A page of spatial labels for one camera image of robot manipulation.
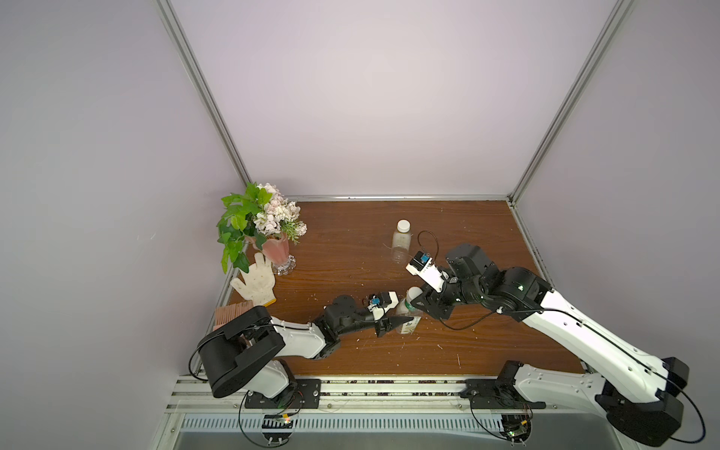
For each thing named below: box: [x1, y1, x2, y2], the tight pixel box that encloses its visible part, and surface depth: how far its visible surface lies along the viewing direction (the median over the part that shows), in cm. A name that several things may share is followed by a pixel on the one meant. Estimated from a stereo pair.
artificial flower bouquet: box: [216, 181, 308, 275], surface depth 77 cm
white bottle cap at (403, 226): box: [396, 219, 411, 234], surface depth 89 cm
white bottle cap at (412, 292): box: [405, 285, 423, 302], surface depth 69 cm
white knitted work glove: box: [230, 252, 277, 308], surface depth 97 cm
